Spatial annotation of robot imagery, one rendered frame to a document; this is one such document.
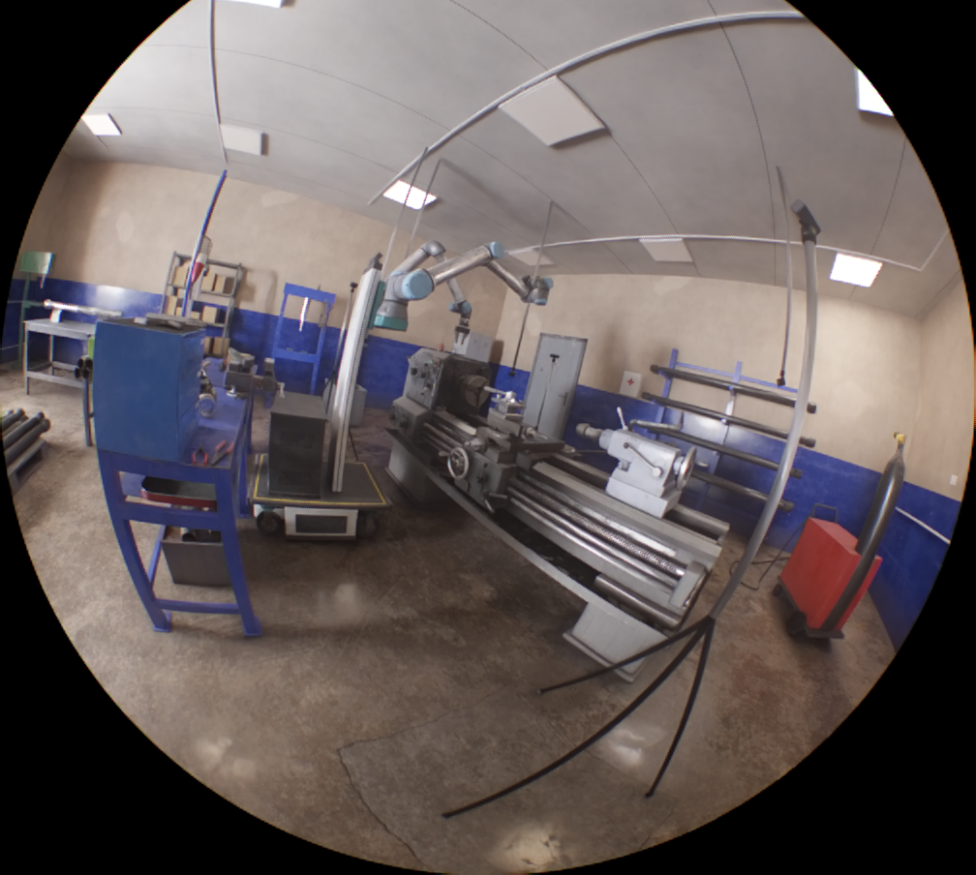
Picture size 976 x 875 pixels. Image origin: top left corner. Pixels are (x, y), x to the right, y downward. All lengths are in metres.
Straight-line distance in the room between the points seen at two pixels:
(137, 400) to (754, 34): 3.02
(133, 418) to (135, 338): 0.24
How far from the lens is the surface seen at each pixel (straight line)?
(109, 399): 1.18
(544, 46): 2.39
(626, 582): 1.66
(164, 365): 1.06
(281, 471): 1.95
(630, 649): 1.79
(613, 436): 1.71
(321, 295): 5.02
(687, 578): 1.42
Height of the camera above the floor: 1.35
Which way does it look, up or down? 5 degrees down
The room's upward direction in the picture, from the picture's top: 14 degrees clockwise
